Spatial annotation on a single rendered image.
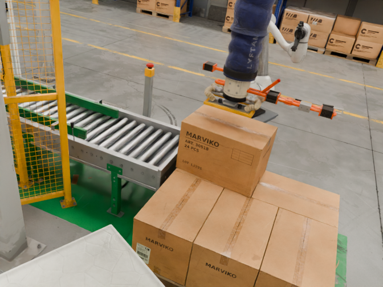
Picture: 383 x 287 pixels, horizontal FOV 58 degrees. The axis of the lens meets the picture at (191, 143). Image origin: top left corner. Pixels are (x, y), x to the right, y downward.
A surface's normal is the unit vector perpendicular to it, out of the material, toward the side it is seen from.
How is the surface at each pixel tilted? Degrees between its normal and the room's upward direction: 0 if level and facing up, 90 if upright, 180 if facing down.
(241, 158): 90
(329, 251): 0
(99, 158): 90
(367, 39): 93
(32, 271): 0
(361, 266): 0
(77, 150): 90
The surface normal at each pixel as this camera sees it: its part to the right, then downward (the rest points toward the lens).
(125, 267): 0.13, -0.85
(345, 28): -0.36, 0.47
